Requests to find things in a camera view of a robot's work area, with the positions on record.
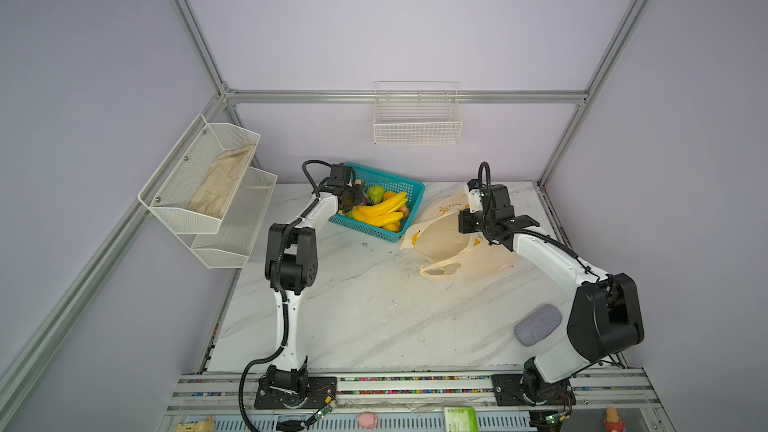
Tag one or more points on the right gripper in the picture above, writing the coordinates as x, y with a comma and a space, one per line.
464, 226

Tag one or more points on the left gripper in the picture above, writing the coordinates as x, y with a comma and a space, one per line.
358, 195

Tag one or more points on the yellow banana bunch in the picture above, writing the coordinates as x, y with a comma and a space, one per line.
388, 211

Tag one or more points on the beige plastic bag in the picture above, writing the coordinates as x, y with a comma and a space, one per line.
451, 255

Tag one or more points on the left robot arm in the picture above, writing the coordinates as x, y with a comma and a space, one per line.
292, 265

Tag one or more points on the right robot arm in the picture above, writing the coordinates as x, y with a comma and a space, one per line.
605, 316

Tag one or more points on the green pear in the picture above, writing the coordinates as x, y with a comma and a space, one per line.
376, 194

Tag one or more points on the teal plastic basket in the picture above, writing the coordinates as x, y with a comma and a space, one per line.
393, 183

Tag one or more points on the grey sponge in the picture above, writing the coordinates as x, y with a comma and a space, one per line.
538, 325

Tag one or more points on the beige cloth in shelf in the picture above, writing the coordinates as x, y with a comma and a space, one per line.
219, 185

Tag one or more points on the white mesh lower shelf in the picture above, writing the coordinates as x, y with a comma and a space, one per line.
232, 246

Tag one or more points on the white mesh shelf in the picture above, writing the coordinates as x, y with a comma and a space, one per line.
232, 246
169, 193

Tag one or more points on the white mesh upper shelf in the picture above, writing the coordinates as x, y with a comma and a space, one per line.
169, 193

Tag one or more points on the green box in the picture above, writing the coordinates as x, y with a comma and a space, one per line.
460, 419

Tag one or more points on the pink pig toy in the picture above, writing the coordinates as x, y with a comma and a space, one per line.
368, 420

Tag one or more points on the yellow toy figure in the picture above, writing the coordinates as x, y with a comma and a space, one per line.
206, 425

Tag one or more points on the white wire wall basket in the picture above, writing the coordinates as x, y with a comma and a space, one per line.
416, 113

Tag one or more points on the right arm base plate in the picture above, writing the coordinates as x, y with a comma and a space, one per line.
528, 390

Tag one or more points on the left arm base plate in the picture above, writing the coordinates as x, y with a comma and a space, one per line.
314, 395

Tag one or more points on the aluminium front rail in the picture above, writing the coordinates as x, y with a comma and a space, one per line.
415, 401

